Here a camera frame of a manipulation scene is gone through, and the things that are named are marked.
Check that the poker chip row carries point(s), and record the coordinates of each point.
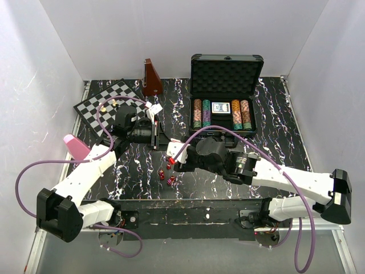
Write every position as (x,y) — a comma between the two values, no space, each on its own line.
(245,113)
(197,114)

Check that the blue playing card deck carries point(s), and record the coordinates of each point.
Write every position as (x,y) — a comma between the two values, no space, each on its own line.
(220,108)

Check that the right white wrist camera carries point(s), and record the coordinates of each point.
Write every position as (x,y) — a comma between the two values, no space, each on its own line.
(177,152)

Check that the orange green chip row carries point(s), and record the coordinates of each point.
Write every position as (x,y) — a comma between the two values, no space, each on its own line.
(236,112)

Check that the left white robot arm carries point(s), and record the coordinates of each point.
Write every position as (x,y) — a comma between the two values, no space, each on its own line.
(60,210)

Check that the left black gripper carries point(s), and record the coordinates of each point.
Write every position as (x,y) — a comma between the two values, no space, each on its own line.
(155,135)

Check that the black white chessboard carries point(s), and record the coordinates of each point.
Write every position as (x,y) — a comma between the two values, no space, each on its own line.
(87,109)

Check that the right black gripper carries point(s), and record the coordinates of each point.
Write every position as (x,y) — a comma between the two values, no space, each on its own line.
(187,166)

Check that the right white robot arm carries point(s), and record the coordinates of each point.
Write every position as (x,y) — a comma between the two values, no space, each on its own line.
(325,195)

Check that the leftmost poker chip row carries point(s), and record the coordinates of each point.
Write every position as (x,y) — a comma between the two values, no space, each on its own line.
(197,114)

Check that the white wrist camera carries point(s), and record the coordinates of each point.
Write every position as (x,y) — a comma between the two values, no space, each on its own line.
(177,152)
(152,110)

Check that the black poker chip case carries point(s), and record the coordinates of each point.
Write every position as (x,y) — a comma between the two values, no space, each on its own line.
(223,78)

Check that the brown wooden metronome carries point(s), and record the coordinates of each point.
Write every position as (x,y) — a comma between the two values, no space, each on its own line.
(152,84)

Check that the black front mounting bar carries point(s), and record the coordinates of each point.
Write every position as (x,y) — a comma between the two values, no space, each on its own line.
(188,218)

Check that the pink metronome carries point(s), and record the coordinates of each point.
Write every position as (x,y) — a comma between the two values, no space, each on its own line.
(77,148)

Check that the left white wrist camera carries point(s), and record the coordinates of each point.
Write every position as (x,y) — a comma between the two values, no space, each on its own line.
(152,110)

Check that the rightmost poker chip row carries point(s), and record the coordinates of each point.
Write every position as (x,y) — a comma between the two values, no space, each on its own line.
(245,113)

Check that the green purple chip row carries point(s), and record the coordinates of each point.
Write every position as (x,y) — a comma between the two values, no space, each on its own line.
(206,113)

